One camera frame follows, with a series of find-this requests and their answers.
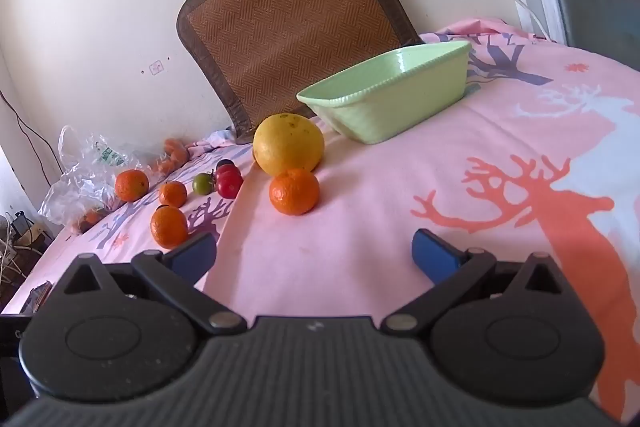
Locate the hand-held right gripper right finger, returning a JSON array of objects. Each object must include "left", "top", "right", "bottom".
[{"left": 381, "top": 229, "right": 572, "bottom": 334}]

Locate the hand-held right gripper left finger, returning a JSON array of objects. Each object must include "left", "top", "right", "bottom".
[{"left": 60, "top": 232, "right": 248, "bottom": 336}]

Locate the orange mandarin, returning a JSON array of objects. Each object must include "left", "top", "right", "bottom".
[
  {"left": 150, "top": 205, "right": 190, "bottom": 251},
  {"left": 158, "top": 181, "right": 188, "bottom": 208},
  {"left": 269, "top": 168, "right": 321, "bottom": 216},
  {"left": 114, "top": 169, "right": 150, "bottom": 202}
]

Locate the red tomato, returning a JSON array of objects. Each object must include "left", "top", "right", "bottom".
[{"left": 216, "top": 167, "right": 244, "bottom": 200}]

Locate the yellow grapefruit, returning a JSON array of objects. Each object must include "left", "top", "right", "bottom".
[{"left": 252, "top": 113, "right": 326, "bottom": 178}]

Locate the green plastic basin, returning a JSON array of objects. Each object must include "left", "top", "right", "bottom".
[{"left": 296, "top": 40, "right": 473, "bottom": 144}]

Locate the pink printed bedsheet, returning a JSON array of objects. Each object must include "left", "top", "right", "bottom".
[{"left": 0, "top": 16, "right": 640, "bottom": 423}]

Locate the clear plastic bag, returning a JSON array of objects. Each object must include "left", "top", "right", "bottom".
[{"left": 39, "top": 125, "right": 166, "bottom": 228}]

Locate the brown woven seat cushion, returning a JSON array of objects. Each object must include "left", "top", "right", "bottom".
[{"left": 176, "top": 0, "right": 423, "bottom": 145}]

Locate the tangled cords pile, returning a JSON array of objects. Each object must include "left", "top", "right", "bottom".
[{"left": 0, "top": 209, "right": 53, "bottom": 293}]

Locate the black wall wire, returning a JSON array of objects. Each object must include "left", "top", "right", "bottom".
[{"left": 0, "top": 89, "right": 61, "bottom": 188}]

